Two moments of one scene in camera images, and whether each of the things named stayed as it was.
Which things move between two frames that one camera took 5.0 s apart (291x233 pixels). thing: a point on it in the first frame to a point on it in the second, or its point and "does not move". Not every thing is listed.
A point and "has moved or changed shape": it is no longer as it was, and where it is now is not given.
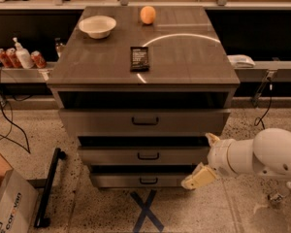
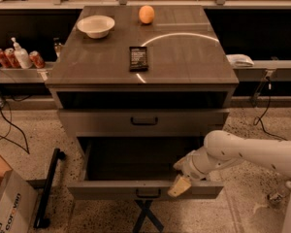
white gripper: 218,157 to 190,169
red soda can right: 38,59 does not move
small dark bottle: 58,46 does not move
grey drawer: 142,155 has moved or changed shape
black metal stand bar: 41,221 does not move
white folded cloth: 241,60 does not move
